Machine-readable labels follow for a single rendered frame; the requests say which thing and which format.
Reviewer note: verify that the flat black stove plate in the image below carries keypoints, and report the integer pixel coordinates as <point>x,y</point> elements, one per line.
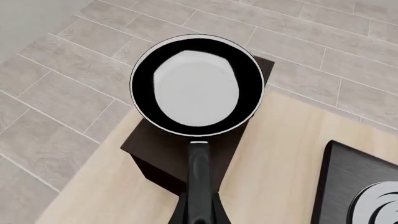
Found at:
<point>345,179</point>

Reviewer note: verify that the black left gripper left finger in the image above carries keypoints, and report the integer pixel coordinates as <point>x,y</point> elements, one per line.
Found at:
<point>179,213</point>

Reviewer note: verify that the dark wooden cabinet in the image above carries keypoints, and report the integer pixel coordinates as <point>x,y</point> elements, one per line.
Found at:
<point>161,149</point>

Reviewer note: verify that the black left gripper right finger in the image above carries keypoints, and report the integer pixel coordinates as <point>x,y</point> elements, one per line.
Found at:
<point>220,213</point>

